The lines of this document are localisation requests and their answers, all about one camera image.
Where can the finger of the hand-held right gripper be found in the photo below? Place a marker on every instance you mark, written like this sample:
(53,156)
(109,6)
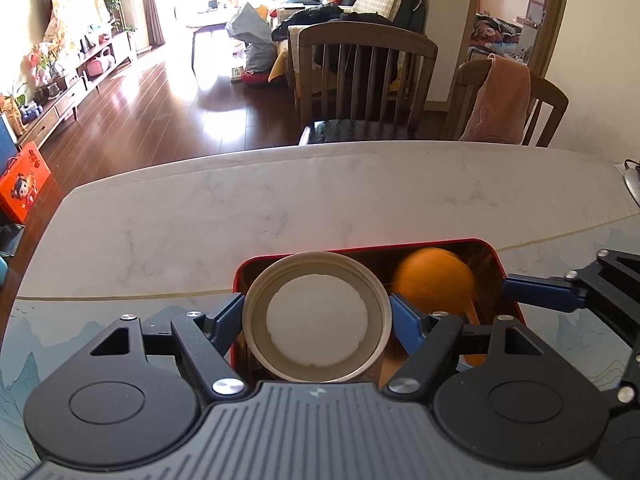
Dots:
(540,292)

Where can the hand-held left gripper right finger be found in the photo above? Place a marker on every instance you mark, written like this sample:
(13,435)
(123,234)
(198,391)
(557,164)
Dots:
(406,320)

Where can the pink bag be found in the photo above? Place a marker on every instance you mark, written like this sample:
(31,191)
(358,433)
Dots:
(98,65)

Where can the wooden tv cabinet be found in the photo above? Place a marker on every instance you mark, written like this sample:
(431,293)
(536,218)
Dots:
(50,115)

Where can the dark standing display board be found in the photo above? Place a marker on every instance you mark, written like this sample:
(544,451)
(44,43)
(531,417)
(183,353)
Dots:
(6,132)

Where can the yellow cloth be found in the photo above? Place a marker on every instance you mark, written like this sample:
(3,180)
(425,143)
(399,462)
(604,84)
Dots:
(280,67)

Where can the red floor cushion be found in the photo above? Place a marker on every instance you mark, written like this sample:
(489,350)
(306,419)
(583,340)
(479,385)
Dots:
(256,79)

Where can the floral cloth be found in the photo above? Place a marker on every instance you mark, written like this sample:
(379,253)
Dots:
(70,5)

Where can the blue bag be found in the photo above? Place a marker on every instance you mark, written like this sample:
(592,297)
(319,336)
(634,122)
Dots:
(250,25)

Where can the black jacket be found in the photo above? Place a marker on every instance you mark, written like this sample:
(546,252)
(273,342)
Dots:
(320,12)

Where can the bed with printed bedding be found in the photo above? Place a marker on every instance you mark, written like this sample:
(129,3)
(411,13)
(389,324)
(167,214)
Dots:
(495,32)

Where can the pink towel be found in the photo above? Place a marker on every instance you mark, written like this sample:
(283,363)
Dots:
(500,100)

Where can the orange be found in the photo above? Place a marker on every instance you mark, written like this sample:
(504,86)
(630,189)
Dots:
(435,280)

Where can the red tin box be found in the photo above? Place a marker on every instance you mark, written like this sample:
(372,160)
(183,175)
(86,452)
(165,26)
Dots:
(380,270)

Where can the orange gift box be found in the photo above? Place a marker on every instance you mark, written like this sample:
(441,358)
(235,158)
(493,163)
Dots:
(25,185)

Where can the coffee table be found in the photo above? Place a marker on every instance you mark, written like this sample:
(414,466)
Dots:
(210,22)

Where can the wooden chair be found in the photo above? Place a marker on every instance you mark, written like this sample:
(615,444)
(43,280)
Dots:
(547,97)
(367,35)

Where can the blue mountain print table mat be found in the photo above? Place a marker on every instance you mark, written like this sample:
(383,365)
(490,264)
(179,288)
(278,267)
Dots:
(60,320)

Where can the beige jar lid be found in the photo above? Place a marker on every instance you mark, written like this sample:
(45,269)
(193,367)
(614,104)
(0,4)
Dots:
(317,320)

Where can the grey curtain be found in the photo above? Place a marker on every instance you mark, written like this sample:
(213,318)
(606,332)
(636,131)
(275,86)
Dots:
(152,5)

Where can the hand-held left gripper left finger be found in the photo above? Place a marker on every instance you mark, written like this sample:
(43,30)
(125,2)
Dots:
(227,317)

